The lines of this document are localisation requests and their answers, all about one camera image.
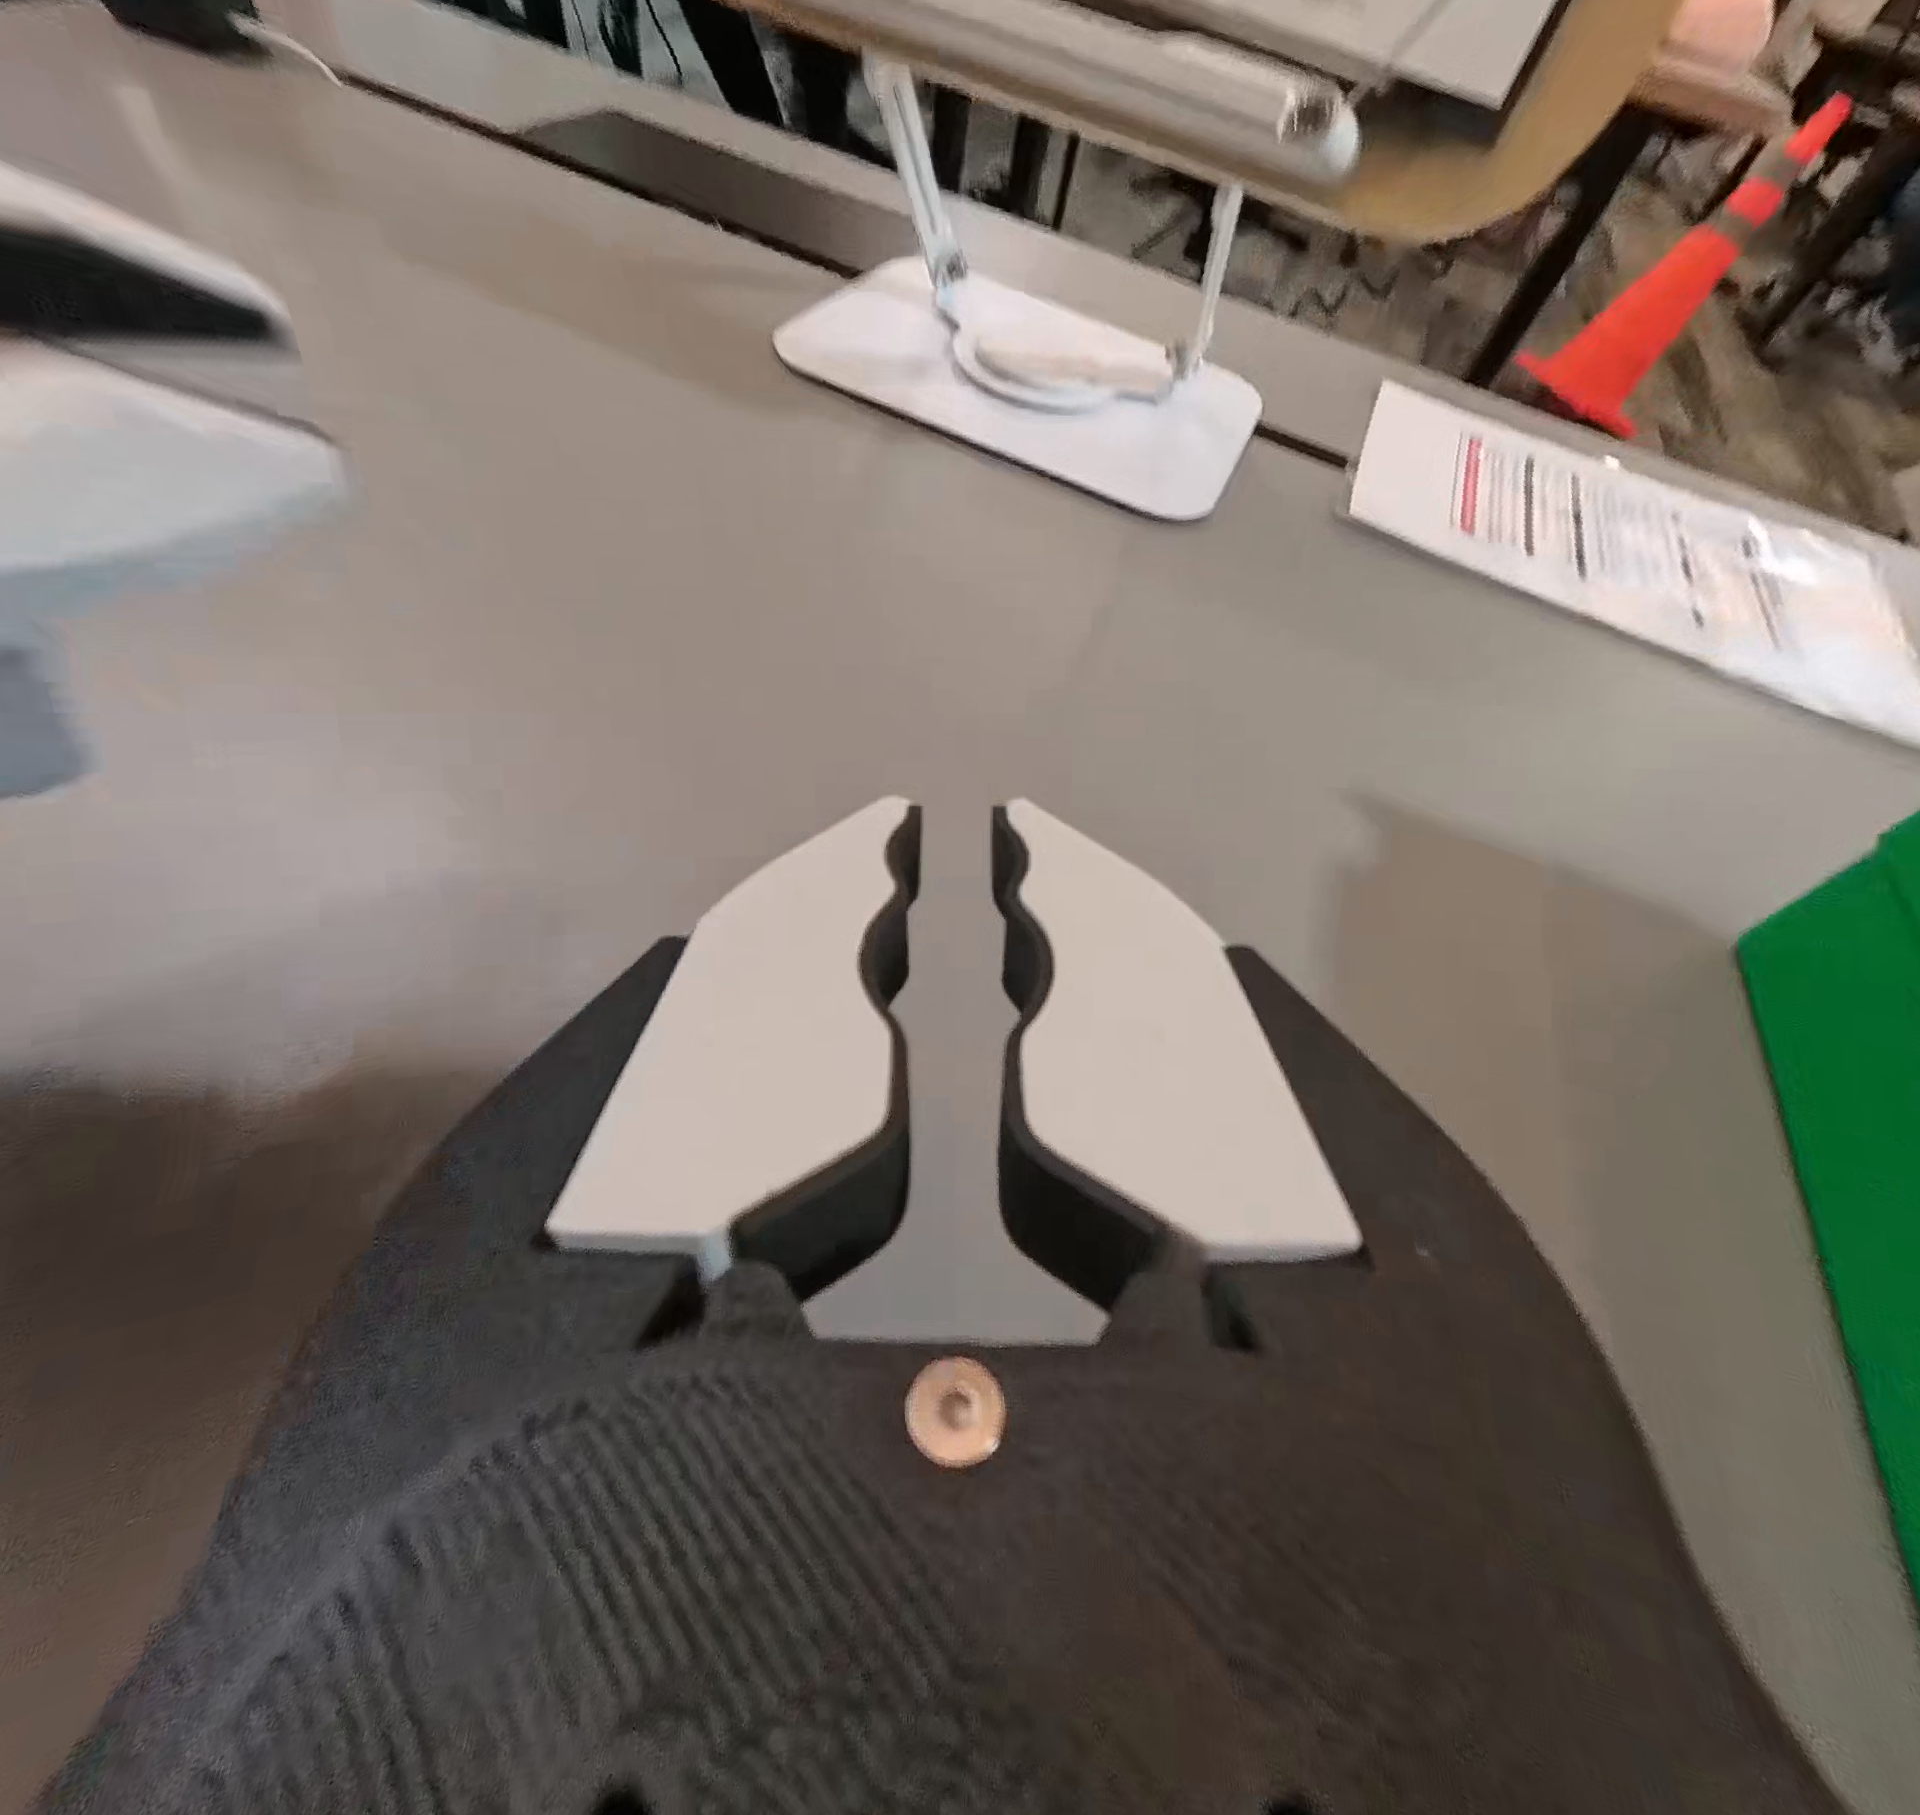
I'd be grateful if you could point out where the white metal folding stand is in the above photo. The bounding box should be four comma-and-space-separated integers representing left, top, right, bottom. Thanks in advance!
732, 0, 1614, 523

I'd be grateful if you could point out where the tan rounded board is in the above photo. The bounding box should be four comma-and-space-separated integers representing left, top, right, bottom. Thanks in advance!
636, 0, 1712, 245

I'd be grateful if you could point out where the green mat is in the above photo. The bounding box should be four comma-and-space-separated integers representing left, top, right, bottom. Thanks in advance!
1735, 809, 1920, 1560

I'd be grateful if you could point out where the white cable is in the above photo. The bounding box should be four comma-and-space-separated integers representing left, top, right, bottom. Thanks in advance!
232, 17, 349, 89

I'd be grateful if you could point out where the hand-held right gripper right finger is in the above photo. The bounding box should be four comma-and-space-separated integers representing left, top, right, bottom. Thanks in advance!
989, 797, 1367, 1307

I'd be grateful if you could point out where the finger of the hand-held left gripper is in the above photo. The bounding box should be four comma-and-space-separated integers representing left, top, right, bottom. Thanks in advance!
0, 161, 301, 347
0, 341, 354, 617

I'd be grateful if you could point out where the orange traffic cone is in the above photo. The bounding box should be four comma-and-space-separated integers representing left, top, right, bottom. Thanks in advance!
1514, 89, 1857, 439

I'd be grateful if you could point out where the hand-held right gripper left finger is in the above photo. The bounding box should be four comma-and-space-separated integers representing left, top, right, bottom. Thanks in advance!
547, 797, 919, 1283

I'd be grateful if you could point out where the laminated paper sheet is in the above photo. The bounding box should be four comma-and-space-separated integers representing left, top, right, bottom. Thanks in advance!
1337, 379, 1920, 755

